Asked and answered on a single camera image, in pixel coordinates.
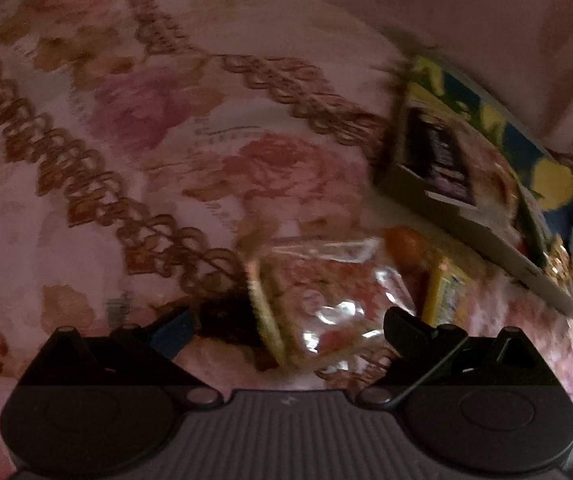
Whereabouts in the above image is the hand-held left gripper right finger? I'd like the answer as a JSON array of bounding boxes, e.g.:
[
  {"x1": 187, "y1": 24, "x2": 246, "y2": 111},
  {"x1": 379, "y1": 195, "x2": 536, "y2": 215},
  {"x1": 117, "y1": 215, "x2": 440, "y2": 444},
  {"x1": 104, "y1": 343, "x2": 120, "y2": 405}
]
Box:
[{"x1": 356, "y1": 306, "x2": 542, "y2": 408}]

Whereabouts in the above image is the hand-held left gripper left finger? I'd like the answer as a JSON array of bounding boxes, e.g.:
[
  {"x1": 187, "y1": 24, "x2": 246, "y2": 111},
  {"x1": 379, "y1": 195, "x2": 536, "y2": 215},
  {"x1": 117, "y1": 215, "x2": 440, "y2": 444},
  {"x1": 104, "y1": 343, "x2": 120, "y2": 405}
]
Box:
[{"x1": 41, "y1": 307, "x2": 223, "y2": 407}]

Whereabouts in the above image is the orange round fruit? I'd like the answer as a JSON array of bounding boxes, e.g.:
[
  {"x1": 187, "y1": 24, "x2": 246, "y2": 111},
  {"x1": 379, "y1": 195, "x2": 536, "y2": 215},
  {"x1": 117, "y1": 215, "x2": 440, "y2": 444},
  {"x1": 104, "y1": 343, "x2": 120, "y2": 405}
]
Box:
[{"x1": 383, "y1": 226, "x2": 433, "y2": 283}]

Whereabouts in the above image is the clear cake packet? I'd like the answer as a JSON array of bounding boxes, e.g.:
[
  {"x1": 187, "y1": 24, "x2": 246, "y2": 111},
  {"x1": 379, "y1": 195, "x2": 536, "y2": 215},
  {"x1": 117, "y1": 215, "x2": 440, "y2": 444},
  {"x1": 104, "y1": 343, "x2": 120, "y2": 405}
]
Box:
[{"x1": 244, "y1": 237, "x2": 419, "y2": 373}]

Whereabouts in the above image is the printed cardboard box tray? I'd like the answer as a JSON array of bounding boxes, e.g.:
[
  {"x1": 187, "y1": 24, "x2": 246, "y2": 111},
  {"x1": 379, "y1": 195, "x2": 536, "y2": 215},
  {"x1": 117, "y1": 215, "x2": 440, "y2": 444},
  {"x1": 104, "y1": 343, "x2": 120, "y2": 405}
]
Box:
[{"x1": 373, "y1": 54, "x2": 573, "y2": 319}]

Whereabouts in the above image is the green stick packet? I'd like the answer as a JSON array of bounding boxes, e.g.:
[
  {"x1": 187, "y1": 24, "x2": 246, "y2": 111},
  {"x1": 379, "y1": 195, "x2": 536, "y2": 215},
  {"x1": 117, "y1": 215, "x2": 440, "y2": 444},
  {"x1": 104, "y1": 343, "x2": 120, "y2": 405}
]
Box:
[{"x1": 517, "y1": 184, "x2": 550, "y2": 257}]

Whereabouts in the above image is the gold snack packet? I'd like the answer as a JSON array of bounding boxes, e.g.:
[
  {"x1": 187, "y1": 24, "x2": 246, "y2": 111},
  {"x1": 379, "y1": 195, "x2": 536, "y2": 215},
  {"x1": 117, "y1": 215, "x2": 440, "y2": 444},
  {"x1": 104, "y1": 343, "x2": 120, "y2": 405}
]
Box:
[{"x1": 545, "y1": 241, "x2": 573, "y2": 282}]

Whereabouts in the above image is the dark blue stick packet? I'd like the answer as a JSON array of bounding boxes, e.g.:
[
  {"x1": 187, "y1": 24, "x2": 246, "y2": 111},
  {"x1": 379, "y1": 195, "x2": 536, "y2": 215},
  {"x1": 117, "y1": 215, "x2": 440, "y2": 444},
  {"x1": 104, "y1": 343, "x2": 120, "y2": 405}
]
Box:
[{"x1": 400, "y1": 106, "x2": 480, "y2": 209}]

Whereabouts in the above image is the yellow snack packet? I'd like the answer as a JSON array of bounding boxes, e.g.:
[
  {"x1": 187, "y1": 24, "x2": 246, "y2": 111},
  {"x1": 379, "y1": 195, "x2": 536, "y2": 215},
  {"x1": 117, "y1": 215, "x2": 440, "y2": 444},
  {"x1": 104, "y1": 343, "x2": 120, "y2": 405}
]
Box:
[{"x1": 422, "y1": 255, "x2": 473, "y2": 327}]

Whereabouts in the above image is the floral pink blanket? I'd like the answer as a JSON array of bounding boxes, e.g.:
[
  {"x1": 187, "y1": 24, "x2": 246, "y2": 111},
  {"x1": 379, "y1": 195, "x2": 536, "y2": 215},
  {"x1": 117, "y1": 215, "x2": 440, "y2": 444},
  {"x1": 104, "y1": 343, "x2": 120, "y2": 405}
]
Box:
[{"x1": 0, "y1": 0, "x2": 573, "y2": 461}]

